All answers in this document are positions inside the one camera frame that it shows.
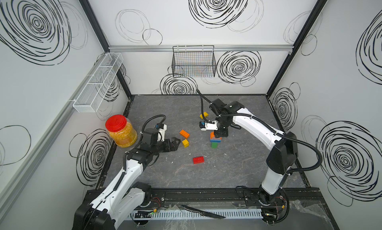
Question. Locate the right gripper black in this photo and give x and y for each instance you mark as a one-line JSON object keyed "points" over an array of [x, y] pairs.
{"points": [[223, 134]]}

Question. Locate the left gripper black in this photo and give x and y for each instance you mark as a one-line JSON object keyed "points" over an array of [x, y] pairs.
{"points": [[174, 146]]}

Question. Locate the orange round lego piece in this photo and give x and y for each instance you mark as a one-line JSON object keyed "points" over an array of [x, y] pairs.
{"points": [[213, 137]]}

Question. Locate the green tall lego brick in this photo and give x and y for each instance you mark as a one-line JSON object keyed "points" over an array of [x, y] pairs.
{"points": [[214, 145]]}

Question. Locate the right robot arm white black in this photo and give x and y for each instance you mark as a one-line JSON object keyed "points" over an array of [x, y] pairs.
{"points": [[283, 151]]}

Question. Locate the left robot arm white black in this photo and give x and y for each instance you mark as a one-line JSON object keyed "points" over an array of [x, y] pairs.
{"points": [[118, 200]]}

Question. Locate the yellow square lego brick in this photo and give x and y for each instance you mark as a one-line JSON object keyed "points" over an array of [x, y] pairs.
{"points": [[185, 143]]}

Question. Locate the orange long lego brick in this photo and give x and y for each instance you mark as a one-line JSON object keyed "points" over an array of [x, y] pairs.
{"points": [[185, 134]]}

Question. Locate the yellow curved lego brick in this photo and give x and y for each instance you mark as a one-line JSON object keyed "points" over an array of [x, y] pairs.
{"points": [[205, 114]]}

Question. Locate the red flat lego brick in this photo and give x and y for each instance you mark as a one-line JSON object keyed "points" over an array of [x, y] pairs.
{"points": [[198, 160]]}

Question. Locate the plastic jar red lid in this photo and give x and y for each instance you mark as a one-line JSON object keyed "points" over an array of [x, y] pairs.
{"points": [[121, 130]]}

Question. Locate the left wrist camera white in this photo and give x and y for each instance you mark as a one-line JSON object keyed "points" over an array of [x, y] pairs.
{"points": [[161, 129]]}

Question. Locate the black wire basket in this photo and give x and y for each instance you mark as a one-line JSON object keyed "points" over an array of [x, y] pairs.
{"points": [[194, 61]]}

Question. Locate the white slotted cable duct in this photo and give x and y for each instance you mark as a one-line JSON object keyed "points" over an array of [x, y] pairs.
{"points": [[181, 214]]}

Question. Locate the white wire shelf basket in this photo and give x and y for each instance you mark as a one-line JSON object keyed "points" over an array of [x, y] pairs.
{"points": [[99, 82]]}

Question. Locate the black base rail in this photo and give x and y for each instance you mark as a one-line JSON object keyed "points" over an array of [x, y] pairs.
{"points": [[167, 196]]}

